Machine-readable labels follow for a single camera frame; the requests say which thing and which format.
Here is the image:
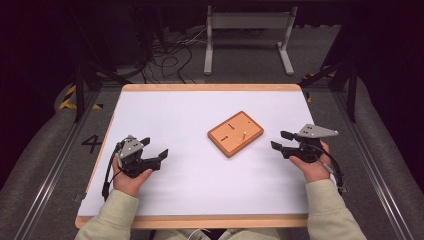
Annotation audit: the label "white metal stand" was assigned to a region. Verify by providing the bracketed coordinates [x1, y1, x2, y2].
[203, 5, 299, 77]

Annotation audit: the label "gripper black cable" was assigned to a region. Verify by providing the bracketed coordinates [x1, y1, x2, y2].
[101, 141, 123, 202]
[311, 143, 350, 196]

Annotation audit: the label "tangle of floor cables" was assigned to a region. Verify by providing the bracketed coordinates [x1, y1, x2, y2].
[141, 24, 208, 85]

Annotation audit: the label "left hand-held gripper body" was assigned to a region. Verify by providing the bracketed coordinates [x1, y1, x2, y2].
[114, 134, 162, 179]

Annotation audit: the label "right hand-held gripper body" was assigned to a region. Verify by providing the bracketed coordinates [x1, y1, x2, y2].
[281, 123, 340, 164]

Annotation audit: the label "black metal stand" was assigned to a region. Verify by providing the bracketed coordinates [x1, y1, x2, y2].
[297, 59, 360, 124]
[72, 59, 132, 124]

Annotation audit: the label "aluminium rail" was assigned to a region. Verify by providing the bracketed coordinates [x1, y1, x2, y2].
[12, 89, 102, 240]
[329, 89, 416, 240]

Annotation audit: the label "wooden picture frame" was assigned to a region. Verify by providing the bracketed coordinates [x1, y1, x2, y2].
[207, 110, 265, 159]

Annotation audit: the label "person's legs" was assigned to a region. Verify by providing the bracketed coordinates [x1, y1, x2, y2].
[151, 227, 283, 240]

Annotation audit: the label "person's right hand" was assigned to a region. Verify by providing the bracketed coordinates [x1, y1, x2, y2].
[288, 140, 333, 184]

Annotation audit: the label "person's left hand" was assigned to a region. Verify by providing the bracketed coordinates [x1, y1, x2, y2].
[111, 155, 154, 198]

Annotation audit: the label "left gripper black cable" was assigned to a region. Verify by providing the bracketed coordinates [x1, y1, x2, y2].
[101, 141, 123, 202]

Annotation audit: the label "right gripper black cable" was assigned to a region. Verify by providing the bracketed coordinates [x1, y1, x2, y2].
[311, 143, 350, 196]

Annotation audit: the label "yellow black floor tape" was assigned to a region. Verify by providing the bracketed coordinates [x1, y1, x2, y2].
[302, 71, 335, 104]
[58, 84, 104, 111]

